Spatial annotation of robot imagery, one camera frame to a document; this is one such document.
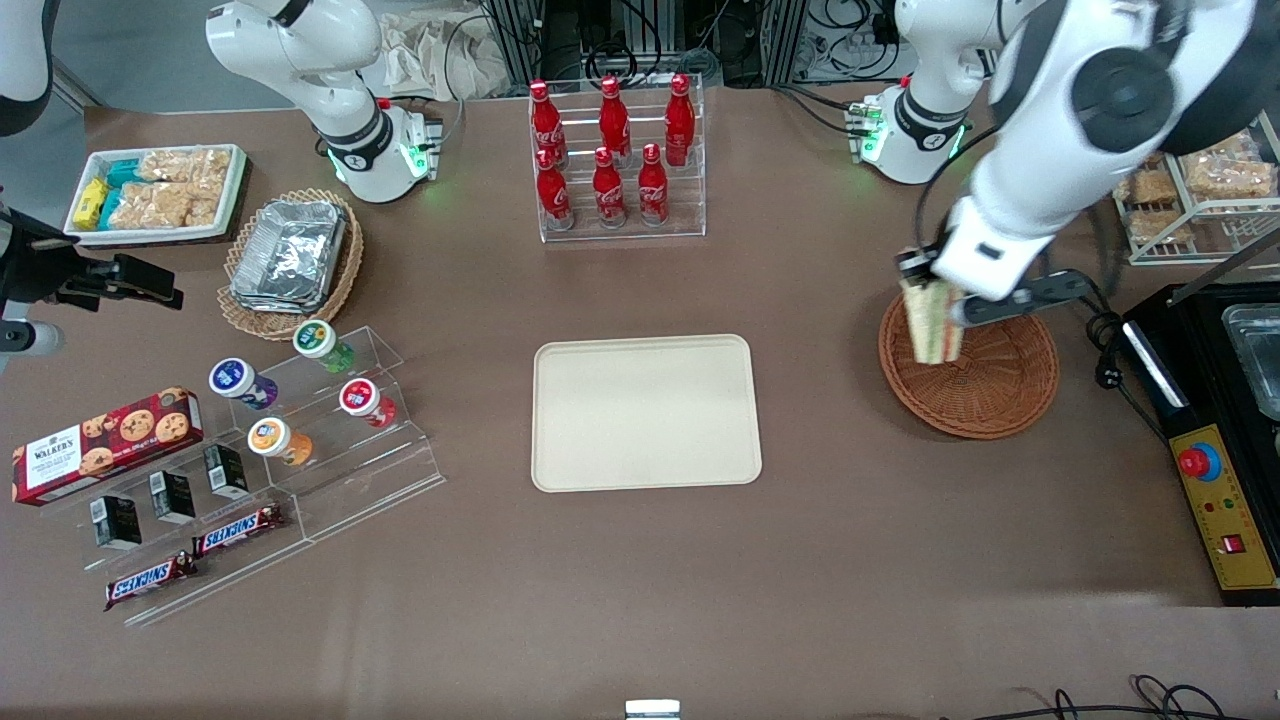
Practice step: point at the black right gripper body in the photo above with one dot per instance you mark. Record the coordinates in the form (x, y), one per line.
(40, 266)

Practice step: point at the triangle sandwich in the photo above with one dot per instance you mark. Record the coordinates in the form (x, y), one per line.
(930, 325)

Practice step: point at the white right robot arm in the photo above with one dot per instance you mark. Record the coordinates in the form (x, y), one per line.
(300, 50)

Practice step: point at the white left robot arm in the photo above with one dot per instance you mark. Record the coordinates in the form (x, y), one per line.
(1050, 170)

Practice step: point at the brown round wicker basket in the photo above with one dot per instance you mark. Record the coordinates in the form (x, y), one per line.
(990, 385)

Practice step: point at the white rectangular snack tray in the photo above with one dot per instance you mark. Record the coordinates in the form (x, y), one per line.
(92, 165)

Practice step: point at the light wicker oval basket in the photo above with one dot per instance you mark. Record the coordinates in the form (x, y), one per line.
(270, 325)

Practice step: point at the beige plastic tray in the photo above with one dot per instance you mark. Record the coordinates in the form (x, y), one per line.
(645, 415)

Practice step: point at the clear wrapped cookie pack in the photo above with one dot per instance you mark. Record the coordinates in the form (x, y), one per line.
(185, 165)
(150, 205)

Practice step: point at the teal snack packet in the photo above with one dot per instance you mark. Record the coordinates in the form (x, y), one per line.
(122, 173)
(112, 208)

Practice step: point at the yellow snack packet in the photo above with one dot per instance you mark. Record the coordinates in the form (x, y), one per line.
(90, 200)

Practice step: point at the stack of foil trays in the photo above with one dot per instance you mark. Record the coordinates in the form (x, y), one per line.
(290, 250)

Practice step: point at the red Walkers cookie box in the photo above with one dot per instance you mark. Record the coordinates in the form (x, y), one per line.
(100, 445)

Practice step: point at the wrapped crispy snack pack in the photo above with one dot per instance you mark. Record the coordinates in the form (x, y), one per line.
(1160, 226)
(1230, 178)
(1235, 145)
(1152, 187)

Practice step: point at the orange yogurt cup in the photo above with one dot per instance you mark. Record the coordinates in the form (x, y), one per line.
(268, 436)

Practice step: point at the small black carton box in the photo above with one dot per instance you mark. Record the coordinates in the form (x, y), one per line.
(117, 522)
(226, 472)
(172, 497)

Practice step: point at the clear acrylic bottle rack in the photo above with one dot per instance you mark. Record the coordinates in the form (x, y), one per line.
(690, 200)

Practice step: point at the red yogurt cup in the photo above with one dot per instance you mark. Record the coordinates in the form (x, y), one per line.
(358, 396)

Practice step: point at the Snickers chocolate bar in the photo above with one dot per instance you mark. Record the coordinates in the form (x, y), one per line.
(238, 530)
(150, 580)

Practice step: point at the red cola bottle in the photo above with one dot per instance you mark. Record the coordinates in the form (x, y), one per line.
(545, 120)
(608, 192)
(679, 115)
(554, 195)
(653, 190)
(613, 115)

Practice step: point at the metal pan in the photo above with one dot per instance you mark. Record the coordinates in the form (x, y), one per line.
(1260, 350)

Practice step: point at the clear acrylic stepped display stand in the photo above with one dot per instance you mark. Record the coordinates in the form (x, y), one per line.
(350, 490)

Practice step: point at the black appliance with yellow panel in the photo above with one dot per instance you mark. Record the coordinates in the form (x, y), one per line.
(1225, 520)

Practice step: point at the crumpled beige cloth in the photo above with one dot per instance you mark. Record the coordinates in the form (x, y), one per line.
(440, 55)

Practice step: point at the black equipment frame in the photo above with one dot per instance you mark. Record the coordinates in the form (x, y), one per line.
(560, 30)

